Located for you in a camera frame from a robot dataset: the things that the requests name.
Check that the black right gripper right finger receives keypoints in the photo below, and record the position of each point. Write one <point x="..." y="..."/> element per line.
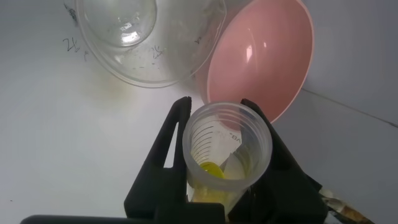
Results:
<point x="289" y="193"/>

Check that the clear glass beaker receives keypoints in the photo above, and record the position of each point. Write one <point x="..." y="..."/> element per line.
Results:
<point x="149" y="62"/>

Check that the pink bowl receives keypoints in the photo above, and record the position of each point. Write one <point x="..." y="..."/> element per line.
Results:
<point x="261" y="62"/>

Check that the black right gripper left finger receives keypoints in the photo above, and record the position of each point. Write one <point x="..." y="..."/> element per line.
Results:
<point x="155" y="193"/>

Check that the test tube with yellow pigment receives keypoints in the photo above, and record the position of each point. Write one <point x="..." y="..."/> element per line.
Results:
<point x="202" y="146"/>

